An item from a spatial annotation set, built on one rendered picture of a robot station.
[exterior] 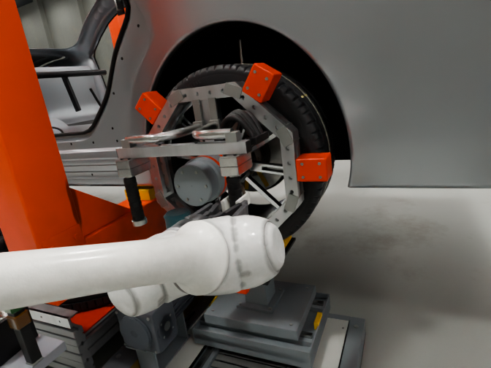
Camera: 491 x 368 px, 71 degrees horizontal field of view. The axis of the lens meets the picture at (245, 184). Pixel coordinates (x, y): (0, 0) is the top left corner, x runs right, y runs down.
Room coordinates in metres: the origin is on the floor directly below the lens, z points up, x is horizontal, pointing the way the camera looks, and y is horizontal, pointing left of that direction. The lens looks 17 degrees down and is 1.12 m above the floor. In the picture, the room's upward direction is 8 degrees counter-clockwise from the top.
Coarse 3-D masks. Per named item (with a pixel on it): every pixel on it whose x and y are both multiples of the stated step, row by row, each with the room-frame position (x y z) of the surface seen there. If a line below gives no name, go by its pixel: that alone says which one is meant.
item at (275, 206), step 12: (192, 108) 1.26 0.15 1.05; (180, 120) 1.26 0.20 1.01; (192, 120) 1.26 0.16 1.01; (240, 132) 1.17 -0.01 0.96; (264, 144) 1.13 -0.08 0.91; (168, 156) 1.28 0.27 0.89; (180, 156) 1.28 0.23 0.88; (192, 156) 1.26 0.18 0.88; (252, 156) 1.18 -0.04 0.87; (252, 168) 1.15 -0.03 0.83; (264, 168) 1.15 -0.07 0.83; (276, 168) 1.11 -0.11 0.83; (240, 180) 1.18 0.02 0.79; (252, 180) 1.16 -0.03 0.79; (264, 192) 1.14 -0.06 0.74; (204, 204) 1.29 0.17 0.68; (252, 204) 1.38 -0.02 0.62; (264, 204) 1.36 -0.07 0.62; (276, 204) 1.12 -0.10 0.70; (264, 216) 1.20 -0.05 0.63
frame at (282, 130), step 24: (168, 96) 1.15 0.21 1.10; (192, 96) 1.11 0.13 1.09; (216, 96) 1.08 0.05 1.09; (240, 96) 1.04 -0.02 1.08; (168, 120) 1.16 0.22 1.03; (264, 120) 1.01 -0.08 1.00; (288, 120) 1.04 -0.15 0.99; (288, 144) 0.98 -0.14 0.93; (168, 168) 1.25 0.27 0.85; (288, 168) 0.99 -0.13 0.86; (168, 192) 1.22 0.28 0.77; (288, 192) 0.99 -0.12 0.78; (288, 216) 0.99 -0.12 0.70
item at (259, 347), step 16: (320, 304) 1.25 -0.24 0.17; (320, 320) 1.16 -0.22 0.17; (208, 336) 1.19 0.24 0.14; (224, 336) 1.16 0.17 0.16; (240, 336) 1.16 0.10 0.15; (256, 336) 1.15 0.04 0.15; (272, 336) 1.12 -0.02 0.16; (304, 336) 1.08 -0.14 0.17; (320, 336) 1.14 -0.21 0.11; (240, 352) 1.13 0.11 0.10; (256, 352) 1.10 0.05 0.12; (272, 352) 1.07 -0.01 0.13; (288, 352) 1.04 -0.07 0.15; (304, 352) 1.01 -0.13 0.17
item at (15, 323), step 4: (24, 312) 0.82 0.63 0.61; (8, 316) 0.80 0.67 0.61; (16, 316) 0.80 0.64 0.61; (20, 316) 0.80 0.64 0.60; (24, 316) 0.81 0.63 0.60; (28, 316) 0.82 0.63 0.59; (8, 320) 0.80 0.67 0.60; (12, 320) 0.79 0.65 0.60; (16, 320) 0.79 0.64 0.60; (20, 320) 0.80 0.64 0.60; (24, 320) 0.81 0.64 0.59; (28, 320) 0.82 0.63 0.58; (12, 324) 0.80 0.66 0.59; (16, 324) 0.79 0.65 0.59; (20, 324) 0.80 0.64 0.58; (24, 324) 0.80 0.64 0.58; (12, 328) 0.80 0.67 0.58; (16, 328) 0.79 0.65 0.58; (20, 328) 0.79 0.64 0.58
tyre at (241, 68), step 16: (224, 64) 1.17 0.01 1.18; (240, 64) 1.19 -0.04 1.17; (192, 80) 1.21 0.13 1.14; (208, 80) 1.18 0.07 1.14; (224, 80) 1.15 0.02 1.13; (240, 80) 1.13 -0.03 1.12; (288, 80) 1.17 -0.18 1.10; (272, 96) 1.09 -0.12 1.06; (288, 96) 1.07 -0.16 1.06; (304, 96) 1.14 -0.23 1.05; (288, 112) 1.06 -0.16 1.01; (304, 112) 1.05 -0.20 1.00; (320, 112) 1.17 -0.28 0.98; (304, 128) 1.05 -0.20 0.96; (320, 128) 1.10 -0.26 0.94; (304, 144) 1.05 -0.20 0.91; (320, 144) 1.04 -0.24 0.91; (176, 192) 1.28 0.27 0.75; (304, 192) 1.05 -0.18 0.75; (320, 192) 1.05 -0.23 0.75; (304, 208) 1.06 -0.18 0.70; (288, 224) 1.08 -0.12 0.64
